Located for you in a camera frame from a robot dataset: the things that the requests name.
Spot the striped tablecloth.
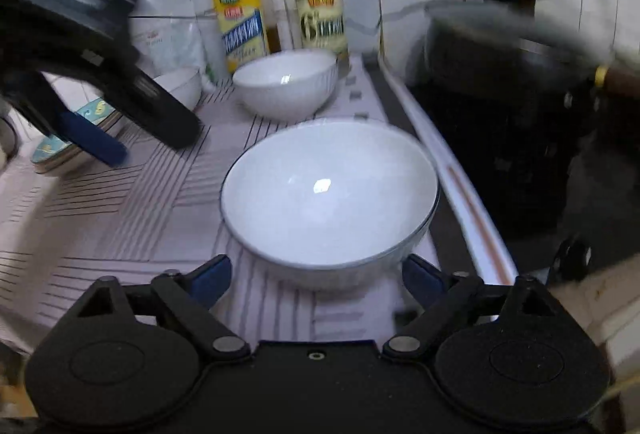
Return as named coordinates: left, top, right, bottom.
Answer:
left=0, top=51, right=518, bottom=355

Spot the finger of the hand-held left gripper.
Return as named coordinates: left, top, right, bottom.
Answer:
left=102, top=61, right=203, bottom=151
left=30, top=79, right=128, bottom=167

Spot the black gas stove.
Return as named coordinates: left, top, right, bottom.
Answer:
left=370, top=54, right=640, bottom=287

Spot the white bowl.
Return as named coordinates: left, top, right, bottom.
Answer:
left=220, top=116, right=442, bottom=292
left=232, top=49, right=339, bottom=122
left=150, top=66, right=202, bottom=112

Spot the black pot with glass lid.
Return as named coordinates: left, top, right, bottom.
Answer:
left=422, top=0, right=640, bottom=102

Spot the glass wok lid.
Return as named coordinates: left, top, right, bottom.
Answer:
left=425, top=0, right=608, bottom=65

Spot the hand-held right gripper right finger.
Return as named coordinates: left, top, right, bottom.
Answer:
left=382, top=254, right=571, bottom=358

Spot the blue egg print plate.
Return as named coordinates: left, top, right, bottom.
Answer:
left=30, top=96, right=128, bottom=175

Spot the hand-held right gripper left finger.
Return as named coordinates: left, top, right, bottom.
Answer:
left=70, top=254, right=252, bottom=358

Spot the clear plastic bag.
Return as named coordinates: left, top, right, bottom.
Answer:
left=131, top=11, right=223, bottom=87

